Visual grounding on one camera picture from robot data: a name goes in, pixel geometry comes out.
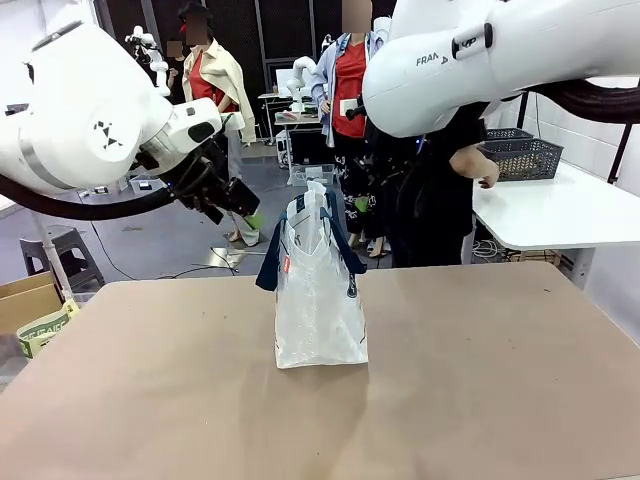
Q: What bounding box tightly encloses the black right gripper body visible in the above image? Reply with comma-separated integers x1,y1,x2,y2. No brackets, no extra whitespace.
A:
352,137,404,202

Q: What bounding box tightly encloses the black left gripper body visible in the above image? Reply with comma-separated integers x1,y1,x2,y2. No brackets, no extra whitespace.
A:
175,149,262,226

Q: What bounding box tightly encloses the translucent white shopping bag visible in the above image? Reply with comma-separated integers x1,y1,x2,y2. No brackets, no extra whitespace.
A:
255,180,370,371

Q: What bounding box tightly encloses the dark grey woven plastic basket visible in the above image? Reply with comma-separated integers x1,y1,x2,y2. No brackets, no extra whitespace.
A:
477,137,565,183
483,127,535,142

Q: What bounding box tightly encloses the person's left forearm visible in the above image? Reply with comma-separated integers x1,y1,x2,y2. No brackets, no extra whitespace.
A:
449,145,489,179

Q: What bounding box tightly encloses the green and white paper bag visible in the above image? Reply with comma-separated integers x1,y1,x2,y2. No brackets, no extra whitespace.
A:
16,298,81,359

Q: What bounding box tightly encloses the person's left hand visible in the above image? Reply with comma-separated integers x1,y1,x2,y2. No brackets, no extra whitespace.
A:
476,160,501,191

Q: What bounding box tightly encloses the clear plastic storage crate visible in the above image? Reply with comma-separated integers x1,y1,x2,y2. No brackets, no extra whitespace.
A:
288,162,337,188

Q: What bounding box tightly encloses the person in black clothes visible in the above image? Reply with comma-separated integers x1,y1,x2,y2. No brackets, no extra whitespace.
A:
388,102,501,269

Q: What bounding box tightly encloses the person in red shirt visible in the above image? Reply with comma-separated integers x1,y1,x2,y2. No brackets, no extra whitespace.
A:
309,0,389,259

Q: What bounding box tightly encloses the background desk with clutter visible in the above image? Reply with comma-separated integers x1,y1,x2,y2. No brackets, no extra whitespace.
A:
257,90,324,146

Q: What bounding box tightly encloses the mannequin with beige coat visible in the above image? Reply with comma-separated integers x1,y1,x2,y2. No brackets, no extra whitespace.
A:
179,2,262,247

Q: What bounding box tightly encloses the background person in dark clothes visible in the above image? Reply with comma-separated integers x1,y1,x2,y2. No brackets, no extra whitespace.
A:
165,39,187,106

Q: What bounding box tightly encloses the grey plastic stool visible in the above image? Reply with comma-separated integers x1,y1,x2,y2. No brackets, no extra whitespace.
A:
19,225,106,294

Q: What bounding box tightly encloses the white side table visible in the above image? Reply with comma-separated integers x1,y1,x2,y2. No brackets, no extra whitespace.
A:
471,158,640,251

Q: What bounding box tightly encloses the white stand pole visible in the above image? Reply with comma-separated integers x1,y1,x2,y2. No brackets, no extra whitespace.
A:
29,207,75,304

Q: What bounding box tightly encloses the brown cardboard box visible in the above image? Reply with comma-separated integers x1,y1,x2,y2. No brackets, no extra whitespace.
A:
0,270,65,335

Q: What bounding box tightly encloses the black slanted pole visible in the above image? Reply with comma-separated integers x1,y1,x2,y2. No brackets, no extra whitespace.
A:
606,119,634,185

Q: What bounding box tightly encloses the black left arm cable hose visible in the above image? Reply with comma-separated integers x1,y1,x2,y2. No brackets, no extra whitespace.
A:
0,172,177,222

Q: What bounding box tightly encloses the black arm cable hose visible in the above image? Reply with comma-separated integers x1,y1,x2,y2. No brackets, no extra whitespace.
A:
509,77,640,124
0,172,177,222

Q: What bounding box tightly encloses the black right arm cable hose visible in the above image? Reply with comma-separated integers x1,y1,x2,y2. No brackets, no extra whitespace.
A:
509,77,640,124

